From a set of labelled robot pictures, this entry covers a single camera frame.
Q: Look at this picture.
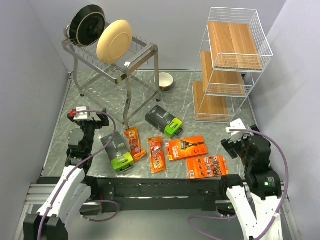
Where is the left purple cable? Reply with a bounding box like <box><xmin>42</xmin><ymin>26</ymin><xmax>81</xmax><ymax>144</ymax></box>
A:
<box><xmin>37</xmin><ymin>110</ymin><xmax>120</xmax><ymax>240</ymax></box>

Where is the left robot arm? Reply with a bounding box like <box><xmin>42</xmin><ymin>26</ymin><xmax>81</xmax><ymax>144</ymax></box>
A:
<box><xmin>23</xmin><ymin>106</ymin><xmax>110</xmax><ymax>240</ymax></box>

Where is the white brown bowl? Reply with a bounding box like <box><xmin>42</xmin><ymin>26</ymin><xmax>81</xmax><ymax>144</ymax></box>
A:
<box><xmin>159</xmin><ymin>72</ymin><xmax>174</xmax><ymax>91</ymax></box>

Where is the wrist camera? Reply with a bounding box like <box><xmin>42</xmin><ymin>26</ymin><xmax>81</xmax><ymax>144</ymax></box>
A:
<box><xmin>225</xmin><ymin>118</ymin><xmax>253</xmax><ymax>142</ymax></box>
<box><xmin>69</xmin><ymin>106</ymin><xmax>91</xmax><ymax>122</ymax></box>

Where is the steel dish rack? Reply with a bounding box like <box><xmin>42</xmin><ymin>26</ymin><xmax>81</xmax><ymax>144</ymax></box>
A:
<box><xmin>61</xmin><ymin>25</ymin><xmax>161</xmax><ymax>128</ymax></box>

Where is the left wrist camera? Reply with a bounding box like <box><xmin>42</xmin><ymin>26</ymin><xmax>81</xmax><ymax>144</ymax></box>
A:
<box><xmin>69</xmin><ymin>106</ymin><xmax>91</xmax><ymax>122</ymax></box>

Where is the white wire wooden shelf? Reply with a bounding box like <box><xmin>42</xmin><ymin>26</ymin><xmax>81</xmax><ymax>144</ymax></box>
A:
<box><xmin>192</xmin><ymin>7</ymin><xmax>273</xmax><ymax>123</ymax></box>

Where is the black plate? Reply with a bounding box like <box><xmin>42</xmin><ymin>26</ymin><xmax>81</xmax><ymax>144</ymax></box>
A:
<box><xmin>69</xmin><ymin>4</ymin><xmax>106</xmax><ymax>47</ymax></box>

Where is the orange razor pack back side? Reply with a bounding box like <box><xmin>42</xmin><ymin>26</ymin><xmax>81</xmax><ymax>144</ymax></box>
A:
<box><xmin>186</xmin><ymin>155</ymin><xmax>229</xmax><ymax>180</ymax></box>

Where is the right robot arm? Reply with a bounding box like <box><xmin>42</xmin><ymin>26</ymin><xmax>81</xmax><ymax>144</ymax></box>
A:
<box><xmin>218</xmin><ymin>119</ymin><xmax>284</xmax><ymax>240</ymax></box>

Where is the orange Gillette Fusion pack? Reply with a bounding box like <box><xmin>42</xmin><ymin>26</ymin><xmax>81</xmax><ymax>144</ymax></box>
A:
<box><xmin>165</xmin><ymin>136</ymin><xmax>208</xmax><ymax>161</ymax></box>

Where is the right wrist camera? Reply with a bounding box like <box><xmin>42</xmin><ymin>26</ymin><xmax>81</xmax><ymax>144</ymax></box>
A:
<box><xmin>225</xmin><ymin>118</ymin><xmax>253</xmax><ymax>142</ymax></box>

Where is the black green razor box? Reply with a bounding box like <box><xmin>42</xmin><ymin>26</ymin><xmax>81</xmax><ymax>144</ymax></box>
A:
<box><xmin>105</xmin><ymin>131</ymin><xmax>135</xmax><ymax>173</ymax></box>
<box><xmin>145</xmin><ymin>104</ymin><xmax>183</xmax><ymax>139</ymax></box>

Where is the beige plate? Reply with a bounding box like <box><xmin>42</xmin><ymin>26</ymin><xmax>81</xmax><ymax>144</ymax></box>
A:
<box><xmin>96</xmin><ymin>19</ymin><xmax>133</xmax><ymax>64</ymax></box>

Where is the orange razor bag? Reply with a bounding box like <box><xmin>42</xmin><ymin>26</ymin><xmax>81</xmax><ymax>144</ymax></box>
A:
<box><xmin>148</xmin><ymin>136</ymin><xmax>167</xmax><ymax>174</ymax></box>
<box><xmin>124</xmin><ymin>127</ymin><xmax>147</xmax><ymax>163</ymax></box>

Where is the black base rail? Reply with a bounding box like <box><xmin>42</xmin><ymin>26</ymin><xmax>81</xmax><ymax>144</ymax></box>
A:
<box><xmin>82</xmin><ymin>176</ymin><xmax>236</xmax><ymax>216</ymax></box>

